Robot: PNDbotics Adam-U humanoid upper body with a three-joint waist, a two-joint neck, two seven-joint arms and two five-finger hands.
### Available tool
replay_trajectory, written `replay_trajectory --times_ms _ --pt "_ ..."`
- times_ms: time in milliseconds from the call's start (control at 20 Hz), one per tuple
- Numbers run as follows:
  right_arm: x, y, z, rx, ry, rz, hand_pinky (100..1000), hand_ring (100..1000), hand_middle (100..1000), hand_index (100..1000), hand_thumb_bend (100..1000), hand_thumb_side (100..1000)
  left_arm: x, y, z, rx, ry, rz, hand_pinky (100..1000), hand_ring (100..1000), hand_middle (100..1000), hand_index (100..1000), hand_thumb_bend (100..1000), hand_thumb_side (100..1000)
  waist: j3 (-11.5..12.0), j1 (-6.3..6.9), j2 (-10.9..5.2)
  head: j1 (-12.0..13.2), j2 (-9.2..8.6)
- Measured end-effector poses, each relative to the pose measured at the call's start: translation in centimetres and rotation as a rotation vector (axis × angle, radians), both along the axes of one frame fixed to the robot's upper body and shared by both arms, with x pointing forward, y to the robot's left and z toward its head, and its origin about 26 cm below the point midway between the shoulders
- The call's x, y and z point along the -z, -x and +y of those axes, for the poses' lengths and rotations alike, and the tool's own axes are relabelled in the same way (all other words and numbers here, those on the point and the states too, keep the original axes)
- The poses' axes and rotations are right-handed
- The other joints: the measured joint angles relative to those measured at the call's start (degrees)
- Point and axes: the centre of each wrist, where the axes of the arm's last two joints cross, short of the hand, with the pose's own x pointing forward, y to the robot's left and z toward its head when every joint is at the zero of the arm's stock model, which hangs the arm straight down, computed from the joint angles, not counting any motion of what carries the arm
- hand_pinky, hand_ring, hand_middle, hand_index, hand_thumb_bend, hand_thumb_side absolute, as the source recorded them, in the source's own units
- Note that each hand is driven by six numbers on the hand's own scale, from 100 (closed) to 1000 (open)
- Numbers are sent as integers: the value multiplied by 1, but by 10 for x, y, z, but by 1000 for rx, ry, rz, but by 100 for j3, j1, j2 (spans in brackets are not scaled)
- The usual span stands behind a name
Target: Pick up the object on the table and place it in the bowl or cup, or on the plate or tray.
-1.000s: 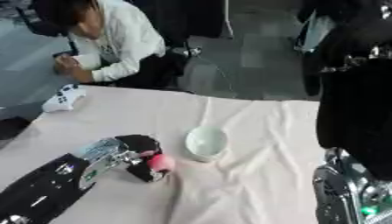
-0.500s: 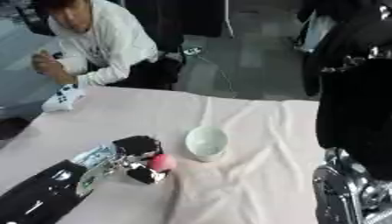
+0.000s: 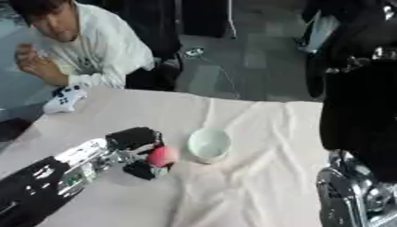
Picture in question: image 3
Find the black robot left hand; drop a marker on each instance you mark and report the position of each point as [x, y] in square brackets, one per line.
[132, 137]

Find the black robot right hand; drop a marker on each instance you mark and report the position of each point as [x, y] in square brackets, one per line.
[359, 118]

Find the pink toy peach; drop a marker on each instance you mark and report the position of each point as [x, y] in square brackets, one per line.
[163, 155]

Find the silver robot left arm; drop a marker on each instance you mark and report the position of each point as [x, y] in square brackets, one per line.
[77, 165]

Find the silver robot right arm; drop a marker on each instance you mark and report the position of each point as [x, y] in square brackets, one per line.
[351, 198]

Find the white cup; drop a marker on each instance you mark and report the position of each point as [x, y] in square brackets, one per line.
[209, 144]

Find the white game controller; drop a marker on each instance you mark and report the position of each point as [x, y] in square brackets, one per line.
[63, 100]

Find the black chair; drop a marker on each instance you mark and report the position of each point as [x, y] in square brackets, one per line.
[152, 44]

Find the person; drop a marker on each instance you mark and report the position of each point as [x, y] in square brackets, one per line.
[93, 44]

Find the white power plug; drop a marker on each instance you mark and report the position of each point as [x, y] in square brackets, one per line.
[194, 52]

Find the person's hand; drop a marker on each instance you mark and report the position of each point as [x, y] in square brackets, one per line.
[36, 63]

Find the black case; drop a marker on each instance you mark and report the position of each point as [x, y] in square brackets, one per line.
[205, 17]

